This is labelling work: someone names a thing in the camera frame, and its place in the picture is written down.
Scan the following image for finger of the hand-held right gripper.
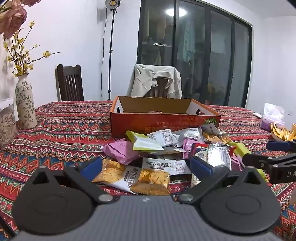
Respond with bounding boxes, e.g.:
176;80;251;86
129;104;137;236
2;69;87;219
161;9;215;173
242;153;296;172
266;140;296;152

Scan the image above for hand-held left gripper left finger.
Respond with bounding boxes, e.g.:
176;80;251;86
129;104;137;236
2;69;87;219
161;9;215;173
25;156;115;204

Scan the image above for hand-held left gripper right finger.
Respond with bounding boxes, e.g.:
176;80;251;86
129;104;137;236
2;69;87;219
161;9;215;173
178;156;266;204

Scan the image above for green snack packet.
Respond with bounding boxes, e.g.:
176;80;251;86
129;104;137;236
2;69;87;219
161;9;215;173
125;130;165;153
228;142;267;184

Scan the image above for white cookie packet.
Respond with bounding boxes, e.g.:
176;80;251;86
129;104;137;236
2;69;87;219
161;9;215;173
92;159;140;195
130;158;193;196

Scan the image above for red snack packet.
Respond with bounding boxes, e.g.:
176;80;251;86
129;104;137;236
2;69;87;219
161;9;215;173
191;142;210;152

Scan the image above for pink snack packet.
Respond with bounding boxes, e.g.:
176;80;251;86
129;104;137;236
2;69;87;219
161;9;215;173
100;140;149;165

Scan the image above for pile of snack packets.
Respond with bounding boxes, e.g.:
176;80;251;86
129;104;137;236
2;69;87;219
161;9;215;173
92;127;270;196

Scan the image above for orange cardboard box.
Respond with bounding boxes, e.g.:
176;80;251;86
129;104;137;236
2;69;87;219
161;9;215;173
110;95;221;139

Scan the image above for bowl of yellow snacks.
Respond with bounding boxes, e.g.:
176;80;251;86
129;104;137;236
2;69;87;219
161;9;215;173
270;122;296;142

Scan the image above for purple soft pack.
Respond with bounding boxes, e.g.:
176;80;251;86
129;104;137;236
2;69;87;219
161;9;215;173
259;115;285;130

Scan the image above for white tissue paper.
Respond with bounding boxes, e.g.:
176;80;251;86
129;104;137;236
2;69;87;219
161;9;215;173
264;103;285;116

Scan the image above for patterned red tablecloth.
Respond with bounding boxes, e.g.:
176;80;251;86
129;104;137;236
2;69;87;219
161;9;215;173
0;100;296;241

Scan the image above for wooden chair with tan seat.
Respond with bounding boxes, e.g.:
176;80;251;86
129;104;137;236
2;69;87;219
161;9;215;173
148;77;172;98

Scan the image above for floral ceramic vase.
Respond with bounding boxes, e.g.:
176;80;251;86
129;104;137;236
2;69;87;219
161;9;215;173
15;74;38;129

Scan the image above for dark wooden slatted chair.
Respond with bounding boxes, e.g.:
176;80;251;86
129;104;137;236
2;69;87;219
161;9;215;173
55;64;85;102

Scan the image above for beige jacket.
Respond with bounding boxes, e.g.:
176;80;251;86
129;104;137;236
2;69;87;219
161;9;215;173
127;64;183;99

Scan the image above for black framed glass sliding door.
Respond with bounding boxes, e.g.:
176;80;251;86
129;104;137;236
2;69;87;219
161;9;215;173
137;0;253;108

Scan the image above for yellow flower branches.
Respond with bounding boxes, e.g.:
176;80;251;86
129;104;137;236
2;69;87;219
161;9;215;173
3;21;61;77

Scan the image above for hanging light blue shirt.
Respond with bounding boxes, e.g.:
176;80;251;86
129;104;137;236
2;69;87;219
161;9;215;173
178;20;196;63

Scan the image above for studio light on tripod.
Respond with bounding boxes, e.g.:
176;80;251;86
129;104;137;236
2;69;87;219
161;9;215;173
105;0;121;101

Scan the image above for pink artificial flowers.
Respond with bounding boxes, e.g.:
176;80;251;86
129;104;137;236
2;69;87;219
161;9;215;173
0;0;41;39

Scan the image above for black studio light cable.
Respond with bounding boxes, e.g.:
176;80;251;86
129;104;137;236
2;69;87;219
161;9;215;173
100;9;109;100

